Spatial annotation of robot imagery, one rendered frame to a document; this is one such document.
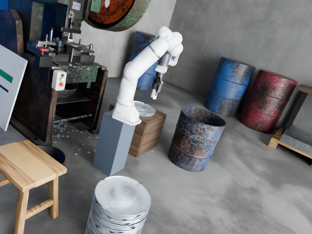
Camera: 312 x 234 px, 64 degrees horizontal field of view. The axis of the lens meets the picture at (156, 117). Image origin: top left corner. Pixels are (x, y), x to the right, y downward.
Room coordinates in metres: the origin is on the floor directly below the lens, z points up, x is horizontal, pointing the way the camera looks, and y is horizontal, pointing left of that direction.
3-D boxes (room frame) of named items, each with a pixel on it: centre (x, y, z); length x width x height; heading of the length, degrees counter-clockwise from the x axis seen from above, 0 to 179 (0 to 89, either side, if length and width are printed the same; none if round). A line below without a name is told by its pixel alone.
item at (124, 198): (1.03, 0.04, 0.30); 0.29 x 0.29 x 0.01
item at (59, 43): (2.04, 0.90, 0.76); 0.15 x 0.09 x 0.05; 151
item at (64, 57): (2.04, 0.91, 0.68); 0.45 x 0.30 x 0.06; 151
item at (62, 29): (2.05, 0.91, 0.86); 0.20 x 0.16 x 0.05; 151
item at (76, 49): (1.96, 0.75, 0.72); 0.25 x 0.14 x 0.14; 61
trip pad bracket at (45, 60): (1.66, 0.86, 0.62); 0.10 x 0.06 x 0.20; 151
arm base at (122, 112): (1.63, 0.21, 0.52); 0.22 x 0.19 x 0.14; 66
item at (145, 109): (2.16, 0.16, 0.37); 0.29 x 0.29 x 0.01
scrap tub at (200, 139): (2.13, -0.41, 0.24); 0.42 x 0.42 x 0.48
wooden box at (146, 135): (2.15, 0.16, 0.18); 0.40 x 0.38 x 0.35; 66
